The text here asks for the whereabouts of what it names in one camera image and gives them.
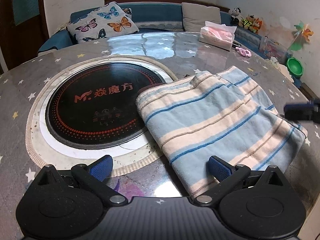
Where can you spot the green plastic bowl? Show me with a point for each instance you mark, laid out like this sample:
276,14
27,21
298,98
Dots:
295,66

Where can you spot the pink tissue box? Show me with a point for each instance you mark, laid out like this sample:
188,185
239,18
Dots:
216,36

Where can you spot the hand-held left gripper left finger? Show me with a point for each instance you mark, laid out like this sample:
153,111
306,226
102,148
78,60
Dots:
101,170

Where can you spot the butterfly print pillow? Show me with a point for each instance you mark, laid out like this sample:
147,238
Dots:
105,22

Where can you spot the clear plastic box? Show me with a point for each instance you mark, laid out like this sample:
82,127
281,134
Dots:
273,48

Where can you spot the panda plush toy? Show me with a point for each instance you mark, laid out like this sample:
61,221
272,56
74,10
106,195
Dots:
235,15

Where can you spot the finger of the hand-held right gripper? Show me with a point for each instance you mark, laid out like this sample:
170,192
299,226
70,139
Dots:
302,111

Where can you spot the black round induction hob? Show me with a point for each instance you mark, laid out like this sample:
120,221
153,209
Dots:
100,105

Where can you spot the small colourful plush toys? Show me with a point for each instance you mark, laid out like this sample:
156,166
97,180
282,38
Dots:
248,22

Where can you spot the beige cushion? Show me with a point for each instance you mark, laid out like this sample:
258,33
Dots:
200,16

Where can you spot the dark wooden door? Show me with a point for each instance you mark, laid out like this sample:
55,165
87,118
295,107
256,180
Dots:
25,30

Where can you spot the orange plush toy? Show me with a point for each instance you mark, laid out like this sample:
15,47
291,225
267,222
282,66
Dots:
258,25

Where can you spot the blue white striped towel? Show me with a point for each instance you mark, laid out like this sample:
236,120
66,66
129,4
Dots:
212,117

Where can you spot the small black tube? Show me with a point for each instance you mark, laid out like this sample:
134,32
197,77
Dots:
236,45

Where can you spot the blue sofa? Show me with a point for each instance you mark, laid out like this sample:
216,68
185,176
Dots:
155,15

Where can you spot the colourful paper pinwheel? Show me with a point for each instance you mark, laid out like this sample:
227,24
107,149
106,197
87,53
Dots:
302,33

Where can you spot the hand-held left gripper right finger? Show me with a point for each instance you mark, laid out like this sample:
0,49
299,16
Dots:
220,170

